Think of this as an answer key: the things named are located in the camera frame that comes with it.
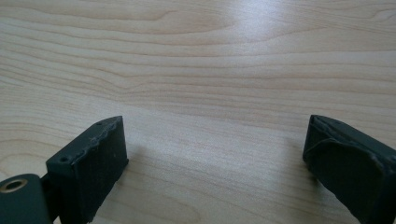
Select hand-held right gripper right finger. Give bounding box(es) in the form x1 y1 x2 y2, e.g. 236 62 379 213
302 114 396 224

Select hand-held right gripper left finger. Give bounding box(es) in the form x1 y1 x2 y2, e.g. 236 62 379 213
45 115 130 224

